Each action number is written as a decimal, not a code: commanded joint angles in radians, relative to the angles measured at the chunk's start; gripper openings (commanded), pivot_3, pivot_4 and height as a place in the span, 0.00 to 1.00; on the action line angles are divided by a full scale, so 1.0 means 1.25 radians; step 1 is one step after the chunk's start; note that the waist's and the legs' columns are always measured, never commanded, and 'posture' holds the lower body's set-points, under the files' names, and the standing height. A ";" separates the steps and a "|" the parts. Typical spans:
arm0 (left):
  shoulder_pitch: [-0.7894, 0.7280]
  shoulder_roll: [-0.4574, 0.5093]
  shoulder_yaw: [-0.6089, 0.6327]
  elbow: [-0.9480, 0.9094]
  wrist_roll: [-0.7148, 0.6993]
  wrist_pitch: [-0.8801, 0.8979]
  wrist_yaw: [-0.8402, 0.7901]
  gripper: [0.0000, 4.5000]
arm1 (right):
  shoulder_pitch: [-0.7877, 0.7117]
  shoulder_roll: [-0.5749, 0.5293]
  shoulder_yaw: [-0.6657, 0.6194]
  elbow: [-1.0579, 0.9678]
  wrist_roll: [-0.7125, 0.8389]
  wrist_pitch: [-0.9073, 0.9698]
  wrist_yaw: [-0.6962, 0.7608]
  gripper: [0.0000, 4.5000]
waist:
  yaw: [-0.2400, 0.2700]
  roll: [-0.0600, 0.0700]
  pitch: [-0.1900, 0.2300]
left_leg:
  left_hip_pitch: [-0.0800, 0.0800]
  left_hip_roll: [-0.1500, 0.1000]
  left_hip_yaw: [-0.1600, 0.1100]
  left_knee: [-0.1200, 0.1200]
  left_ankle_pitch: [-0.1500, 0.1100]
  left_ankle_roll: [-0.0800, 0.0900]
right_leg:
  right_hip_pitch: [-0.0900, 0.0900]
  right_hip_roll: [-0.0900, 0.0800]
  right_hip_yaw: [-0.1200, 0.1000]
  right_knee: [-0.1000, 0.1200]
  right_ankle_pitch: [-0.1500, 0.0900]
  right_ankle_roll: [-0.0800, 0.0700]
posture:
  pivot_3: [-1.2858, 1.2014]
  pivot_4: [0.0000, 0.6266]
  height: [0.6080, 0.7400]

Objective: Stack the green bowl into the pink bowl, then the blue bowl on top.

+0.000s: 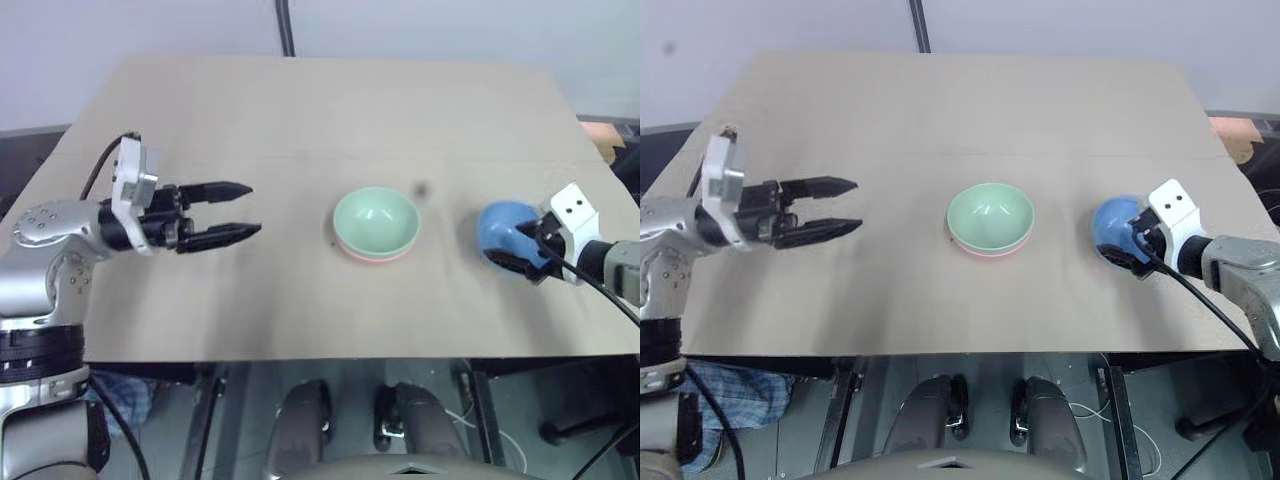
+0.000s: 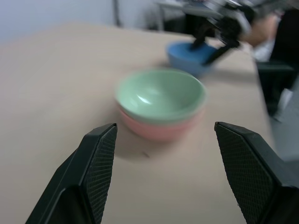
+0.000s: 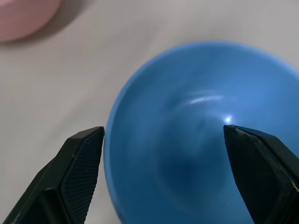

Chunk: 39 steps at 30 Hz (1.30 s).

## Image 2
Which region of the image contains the green bowl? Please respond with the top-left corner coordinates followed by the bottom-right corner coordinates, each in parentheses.
top-left (114, 69), bottom-right (207, 122)

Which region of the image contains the blue bowl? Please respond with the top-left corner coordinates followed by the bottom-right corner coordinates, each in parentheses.
top-left (165, 41), bottom-right (218, 77)

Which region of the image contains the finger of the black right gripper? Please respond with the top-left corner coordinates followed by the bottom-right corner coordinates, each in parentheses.
top-left (202, 43), bottom-right (241, 66)
top-left (191, 35), bottom-right (208, 51)

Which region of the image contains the pink bowl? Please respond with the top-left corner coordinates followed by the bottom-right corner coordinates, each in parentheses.
top-left (119, 107), bottom-right (206, 143)

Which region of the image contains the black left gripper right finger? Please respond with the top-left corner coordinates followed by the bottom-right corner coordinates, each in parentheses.
top-left (214, 121), bottom-right (299, 224)

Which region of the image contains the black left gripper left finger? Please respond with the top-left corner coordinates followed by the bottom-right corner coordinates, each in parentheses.
top-left (25, 123), bottom-right (118, 224)

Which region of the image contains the black office chair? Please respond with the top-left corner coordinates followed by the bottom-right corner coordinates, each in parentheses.
top-left (256, 9), bottom-right (299, 117)

